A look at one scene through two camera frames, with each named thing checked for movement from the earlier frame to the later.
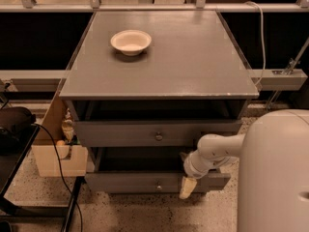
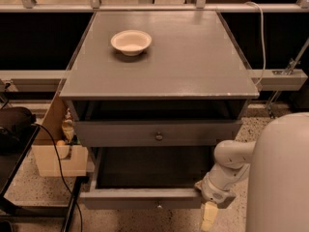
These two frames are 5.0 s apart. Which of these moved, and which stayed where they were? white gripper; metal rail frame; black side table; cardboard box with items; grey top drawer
Moved: white gripper
Stayed: grey top drawer; metal rail frame; black side table; cardboard box with items
